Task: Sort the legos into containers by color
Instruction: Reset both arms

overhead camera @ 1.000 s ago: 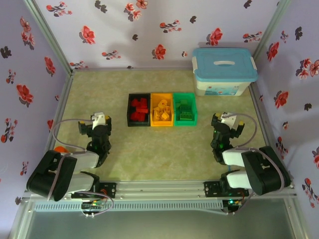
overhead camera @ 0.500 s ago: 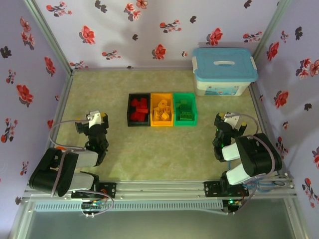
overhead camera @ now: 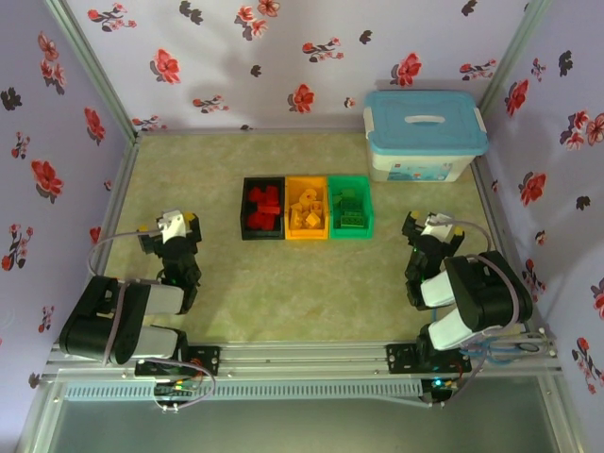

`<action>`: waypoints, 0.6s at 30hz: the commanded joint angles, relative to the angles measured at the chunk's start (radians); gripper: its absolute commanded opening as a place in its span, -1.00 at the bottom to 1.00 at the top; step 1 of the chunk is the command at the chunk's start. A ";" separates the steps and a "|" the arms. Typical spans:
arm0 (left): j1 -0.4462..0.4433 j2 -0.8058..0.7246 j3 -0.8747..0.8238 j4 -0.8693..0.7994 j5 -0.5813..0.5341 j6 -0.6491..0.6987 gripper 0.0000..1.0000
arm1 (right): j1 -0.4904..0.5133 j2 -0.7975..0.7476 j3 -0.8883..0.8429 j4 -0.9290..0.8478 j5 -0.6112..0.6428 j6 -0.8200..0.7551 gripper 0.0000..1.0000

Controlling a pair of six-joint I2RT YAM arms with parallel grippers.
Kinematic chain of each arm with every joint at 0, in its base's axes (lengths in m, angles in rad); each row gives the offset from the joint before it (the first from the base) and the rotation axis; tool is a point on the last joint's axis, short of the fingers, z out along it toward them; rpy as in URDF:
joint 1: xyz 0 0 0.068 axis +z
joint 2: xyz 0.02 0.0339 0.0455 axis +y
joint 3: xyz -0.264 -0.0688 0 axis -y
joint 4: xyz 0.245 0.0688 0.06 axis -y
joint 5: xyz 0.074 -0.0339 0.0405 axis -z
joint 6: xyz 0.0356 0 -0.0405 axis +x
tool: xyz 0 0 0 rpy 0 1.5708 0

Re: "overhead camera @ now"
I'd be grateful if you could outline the black plastic bin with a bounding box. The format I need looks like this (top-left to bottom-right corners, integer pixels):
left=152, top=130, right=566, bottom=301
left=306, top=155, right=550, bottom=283
left=240, top=176, right=288, bottom=242

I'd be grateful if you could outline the green plastic bin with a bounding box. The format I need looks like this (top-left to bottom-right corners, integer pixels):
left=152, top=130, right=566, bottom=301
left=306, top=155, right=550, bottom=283
left=326, top=175, right=377, bottom=241

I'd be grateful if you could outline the white storage box blue lid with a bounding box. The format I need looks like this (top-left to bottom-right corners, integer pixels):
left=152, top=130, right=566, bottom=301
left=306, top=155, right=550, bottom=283
left=361, top=89, right=490, bottom=184

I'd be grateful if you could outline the yellow plastic bin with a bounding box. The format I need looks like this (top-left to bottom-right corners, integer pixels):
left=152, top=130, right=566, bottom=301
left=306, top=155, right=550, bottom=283
left=282, top=176, right=330, bottom=242

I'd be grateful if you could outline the blue tube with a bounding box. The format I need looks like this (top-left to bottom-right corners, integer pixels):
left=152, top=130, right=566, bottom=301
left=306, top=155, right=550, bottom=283
left=460, top=325, right=521, bottom=368

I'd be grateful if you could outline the aluminium table side rail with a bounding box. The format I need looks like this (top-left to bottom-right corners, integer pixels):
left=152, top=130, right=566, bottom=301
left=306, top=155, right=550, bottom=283
left=471, top=158, right=548, bottom=331
left=82, top=136, right=143, bottom=312

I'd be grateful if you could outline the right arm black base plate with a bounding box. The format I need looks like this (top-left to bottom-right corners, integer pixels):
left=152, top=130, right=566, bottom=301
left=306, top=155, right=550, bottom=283
left=385, top=343, right=473, bottom=377

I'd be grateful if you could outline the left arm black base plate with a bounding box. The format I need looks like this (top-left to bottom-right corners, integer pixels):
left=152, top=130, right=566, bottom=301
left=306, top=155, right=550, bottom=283
left=134, top=345, right=223, bottom=378

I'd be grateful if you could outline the aluminium table back rail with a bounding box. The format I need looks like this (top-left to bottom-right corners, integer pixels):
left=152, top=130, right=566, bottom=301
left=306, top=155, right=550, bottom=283
left=136, top=127, right=369, bottom=140

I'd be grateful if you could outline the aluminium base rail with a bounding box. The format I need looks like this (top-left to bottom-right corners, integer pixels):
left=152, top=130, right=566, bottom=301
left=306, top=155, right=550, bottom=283
left=46, top=329, right=563, bottom=379

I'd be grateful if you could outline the grey slotted cable duct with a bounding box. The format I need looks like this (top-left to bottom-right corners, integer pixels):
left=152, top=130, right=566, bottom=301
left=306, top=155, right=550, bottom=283
left=63, top=378, right=425, bottom=403

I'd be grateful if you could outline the aluminium frame post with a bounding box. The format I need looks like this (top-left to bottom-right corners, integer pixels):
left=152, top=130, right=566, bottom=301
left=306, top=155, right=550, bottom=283
left=44, top=0, right=143, bottom=141
left=478, top=0, right=551, bottom=112

